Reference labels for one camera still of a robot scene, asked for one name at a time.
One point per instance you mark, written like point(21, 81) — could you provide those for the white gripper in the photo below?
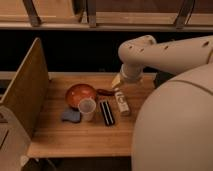
point(120, 97)

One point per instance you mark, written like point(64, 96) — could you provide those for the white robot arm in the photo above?
point(174, 127)

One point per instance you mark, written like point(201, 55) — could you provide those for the translucent ceramic cup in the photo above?
point(87, 107)

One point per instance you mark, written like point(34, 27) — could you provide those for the orange ceramic bowl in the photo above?
point(78, 92)

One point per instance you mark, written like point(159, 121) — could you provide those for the black rectangular remote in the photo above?
point(107, 113)

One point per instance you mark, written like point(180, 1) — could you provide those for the dark red spoon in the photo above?
point(105, 92)

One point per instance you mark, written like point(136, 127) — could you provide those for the right dark divider panel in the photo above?
point(161, 77)

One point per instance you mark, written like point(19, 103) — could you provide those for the blue sponge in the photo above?
point(71, 115)

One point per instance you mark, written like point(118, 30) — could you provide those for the left wooden divider panel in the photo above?
point(23, 98)

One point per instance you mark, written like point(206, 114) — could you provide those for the wooden shelf with brackets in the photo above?
point(120, 15)

